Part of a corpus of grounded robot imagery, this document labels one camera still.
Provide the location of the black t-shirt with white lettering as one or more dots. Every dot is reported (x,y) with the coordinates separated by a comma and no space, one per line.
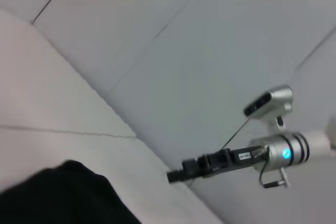
(65,195)

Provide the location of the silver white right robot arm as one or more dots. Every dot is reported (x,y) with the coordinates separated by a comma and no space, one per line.
(294,148)

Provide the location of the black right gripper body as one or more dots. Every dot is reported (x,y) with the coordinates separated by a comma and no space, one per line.
(231,159)

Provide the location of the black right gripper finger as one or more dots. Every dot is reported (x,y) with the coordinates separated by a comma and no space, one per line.
(191,165)
(178,176)

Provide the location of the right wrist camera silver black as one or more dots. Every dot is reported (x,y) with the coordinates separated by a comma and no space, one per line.
(270,103)

